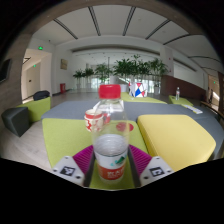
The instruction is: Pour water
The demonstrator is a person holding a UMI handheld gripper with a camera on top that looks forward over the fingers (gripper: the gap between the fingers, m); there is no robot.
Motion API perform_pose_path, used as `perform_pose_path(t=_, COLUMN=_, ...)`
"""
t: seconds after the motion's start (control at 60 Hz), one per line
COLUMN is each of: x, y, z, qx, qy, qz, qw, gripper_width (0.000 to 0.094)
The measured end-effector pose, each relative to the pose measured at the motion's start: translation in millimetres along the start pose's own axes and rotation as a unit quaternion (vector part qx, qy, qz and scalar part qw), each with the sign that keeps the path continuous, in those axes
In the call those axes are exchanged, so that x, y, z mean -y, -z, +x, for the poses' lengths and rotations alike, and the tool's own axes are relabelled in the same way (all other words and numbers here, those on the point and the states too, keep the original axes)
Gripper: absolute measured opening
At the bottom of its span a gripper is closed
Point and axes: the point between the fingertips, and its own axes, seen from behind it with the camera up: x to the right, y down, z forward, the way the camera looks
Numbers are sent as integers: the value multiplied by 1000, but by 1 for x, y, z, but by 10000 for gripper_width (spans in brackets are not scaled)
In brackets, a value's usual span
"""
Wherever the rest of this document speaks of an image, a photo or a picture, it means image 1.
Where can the lime green seat block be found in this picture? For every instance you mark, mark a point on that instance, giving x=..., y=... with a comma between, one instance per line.
x=38, y=109

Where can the dark wooden bench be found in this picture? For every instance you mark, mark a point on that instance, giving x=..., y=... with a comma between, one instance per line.
x=213, y=109

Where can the red bin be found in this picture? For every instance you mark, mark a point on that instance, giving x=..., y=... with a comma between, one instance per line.
x=62, y=88

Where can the small clear water bottle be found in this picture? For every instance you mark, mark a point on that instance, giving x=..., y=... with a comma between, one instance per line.
x=177, y=94

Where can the red and white mug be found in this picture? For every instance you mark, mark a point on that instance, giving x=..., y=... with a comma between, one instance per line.
x=89, y=121

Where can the green exit sign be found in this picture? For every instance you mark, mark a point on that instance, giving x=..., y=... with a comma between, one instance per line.
x=40, y=48

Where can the framed wall picture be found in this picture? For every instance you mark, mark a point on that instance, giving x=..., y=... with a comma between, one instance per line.
x=64, y=64

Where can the row of potted green plants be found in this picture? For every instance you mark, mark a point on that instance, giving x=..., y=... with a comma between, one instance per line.
x=126, y=68

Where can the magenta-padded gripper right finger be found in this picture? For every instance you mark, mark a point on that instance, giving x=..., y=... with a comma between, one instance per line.
x=141, y=160

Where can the clear red-capped water bottle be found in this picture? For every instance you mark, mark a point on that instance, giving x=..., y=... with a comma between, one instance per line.
x=110, y=146

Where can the red blue white geometric cube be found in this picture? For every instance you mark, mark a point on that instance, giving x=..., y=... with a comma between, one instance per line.
x=138, y=90

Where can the black wall monitor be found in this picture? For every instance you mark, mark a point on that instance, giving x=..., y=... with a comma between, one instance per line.
x=4, y=70

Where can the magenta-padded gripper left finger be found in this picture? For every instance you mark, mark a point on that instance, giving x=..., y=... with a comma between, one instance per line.
x=81, y=160

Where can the dark grey seat block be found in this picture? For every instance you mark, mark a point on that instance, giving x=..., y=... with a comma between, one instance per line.
x=15, y=120

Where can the white yellow printed booklet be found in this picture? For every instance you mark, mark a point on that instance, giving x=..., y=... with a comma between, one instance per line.
x=192, y=109

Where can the black bag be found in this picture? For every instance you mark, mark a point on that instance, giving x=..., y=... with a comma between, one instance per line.
x=41, y=95

